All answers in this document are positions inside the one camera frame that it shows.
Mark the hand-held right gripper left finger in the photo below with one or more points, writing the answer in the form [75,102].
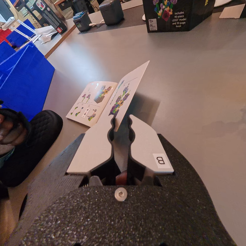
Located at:
[94,149]

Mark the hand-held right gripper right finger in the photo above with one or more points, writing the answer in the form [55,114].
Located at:
[146,146]

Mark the blue plastic parts bin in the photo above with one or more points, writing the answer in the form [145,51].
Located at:
[25,82]

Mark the lego instruction booklet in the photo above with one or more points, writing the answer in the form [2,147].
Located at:
[92,103]

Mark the black toy set box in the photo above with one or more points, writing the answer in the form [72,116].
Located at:
[51,17]

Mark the black flower lego box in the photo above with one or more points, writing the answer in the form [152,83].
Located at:
[178,15]

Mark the person's left hand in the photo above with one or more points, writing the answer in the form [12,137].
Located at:
[11,132]

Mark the person's right hand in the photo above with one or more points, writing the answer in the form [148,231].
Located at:
[121,177]

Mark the black quilted wrist rest pad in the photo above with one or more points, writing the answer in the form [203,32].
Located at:
[42,134]

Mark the blue storage bin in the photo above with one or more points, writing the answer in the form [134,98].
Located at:
[18,39]

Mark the red storage bin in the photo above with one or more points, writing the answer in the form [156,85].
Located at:
[2,35]

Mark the clear plastic bags pile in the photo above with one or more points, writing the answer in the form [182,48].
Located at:
[46,34]

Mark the white tablet stand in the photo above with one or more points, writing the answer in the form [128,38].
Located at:
[25,30]

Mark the grey battery charging case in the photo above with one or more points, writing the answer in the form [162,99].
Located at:
[82,21]

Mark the grey closed charger case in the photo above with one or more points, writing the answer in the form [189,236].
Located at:
[112,12]

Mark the white monitor stand base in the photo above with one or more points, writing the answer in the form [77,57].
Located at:
[221,2]

